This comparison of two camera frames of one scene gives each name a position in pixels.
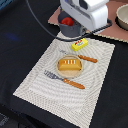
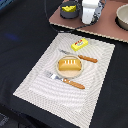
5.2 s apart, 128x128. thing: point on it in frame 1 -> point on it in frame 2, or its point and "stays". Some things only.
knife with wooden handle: (80, 56) stays
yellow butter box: (79, 44) stays
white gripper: (91, 13) -> (91, 10)
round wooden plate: (69, 73) stays
